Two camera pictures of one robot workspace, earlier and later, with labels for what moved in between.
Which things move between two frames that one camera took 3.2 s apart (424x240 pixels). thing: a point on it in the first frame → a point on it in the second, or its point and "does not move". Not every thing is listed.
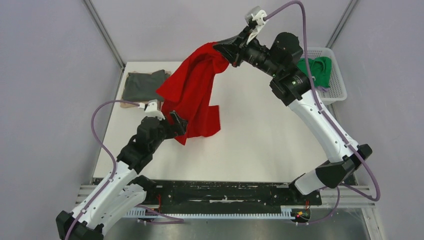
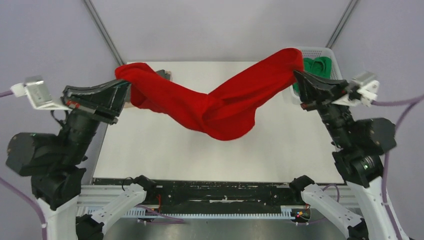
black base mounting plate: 204,196 does not move
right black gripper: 236,53 → 309,85
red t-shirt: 188,90 → 229,112
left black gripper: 174,130 → 106,100
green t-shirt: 320,68 does not move
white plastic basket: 337,91 does not move
